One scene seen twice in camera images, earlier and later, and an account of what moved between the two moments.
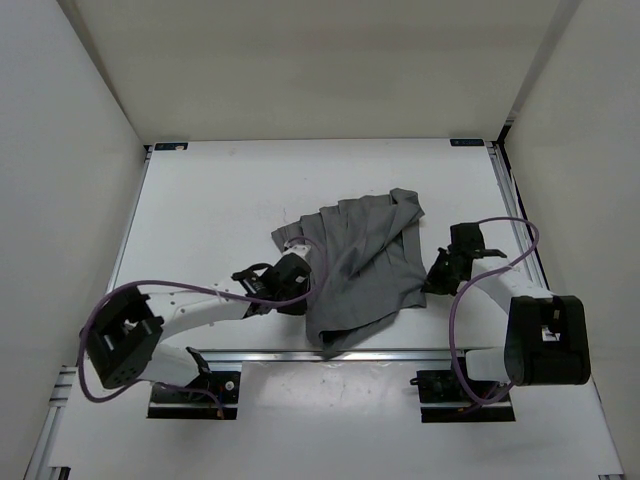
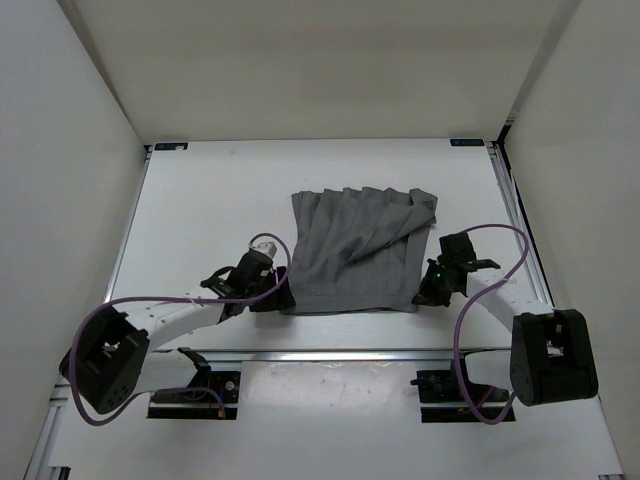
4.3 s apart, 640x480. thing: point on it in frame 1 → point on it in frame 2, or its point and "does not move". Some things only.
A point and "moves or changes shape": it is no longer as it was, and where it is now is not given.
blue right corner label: x=466 y=142 does not move
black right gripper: x=433 y=282 → x=426 y=295
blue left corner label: x=170 y=146 does not move
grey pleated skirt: x=373 y=265 moves or changes shape
